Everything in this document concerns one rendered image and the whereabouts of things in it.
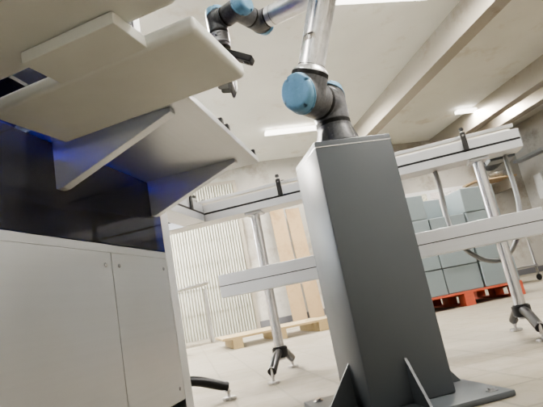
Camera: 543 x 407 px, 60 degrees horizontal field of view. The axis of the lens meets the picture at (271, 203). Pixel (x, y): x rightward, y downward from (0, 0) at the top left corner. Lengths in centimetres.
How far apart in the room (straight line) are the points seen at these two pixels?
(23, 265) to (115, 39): 58
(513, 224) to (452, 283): 252
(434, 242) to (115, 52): 185
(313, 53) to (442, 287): 363
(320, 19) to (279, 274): 135
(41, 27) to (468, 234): 201
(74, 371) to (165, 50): 79
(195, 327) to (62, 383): 778
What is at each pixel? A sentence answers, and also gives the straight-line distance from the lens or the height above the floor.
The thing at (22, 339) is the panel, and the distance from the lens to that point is 115.
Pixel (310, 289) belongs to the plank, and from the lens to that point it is 890.
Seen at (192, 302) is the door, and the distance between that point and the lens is 898.
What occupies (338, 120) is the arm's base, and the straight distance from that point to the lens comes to 155.
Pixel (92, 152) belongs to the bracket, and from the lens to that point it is 128.
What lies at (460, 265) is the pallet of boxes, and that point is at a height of 39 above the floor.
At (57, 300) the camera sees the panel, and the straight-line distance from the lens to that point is 124.
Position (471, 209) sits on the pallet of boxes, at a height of 91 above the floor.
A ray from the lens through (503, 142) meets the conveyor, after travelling 249.
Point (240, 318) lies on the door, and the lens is 902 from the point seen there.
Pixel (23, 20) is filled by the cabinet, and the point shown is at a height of 80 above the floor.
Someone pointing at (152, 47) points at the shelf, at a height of 78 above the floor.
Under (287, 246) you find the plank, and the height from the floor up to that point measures 139.
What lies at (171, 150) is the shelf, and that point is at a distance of 149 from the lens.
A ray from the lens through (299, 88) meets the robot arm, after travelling 145.
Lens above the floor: 34
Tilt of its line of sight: 12 degrees up
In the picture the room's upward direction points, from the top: 11 degrees counter-clockwise
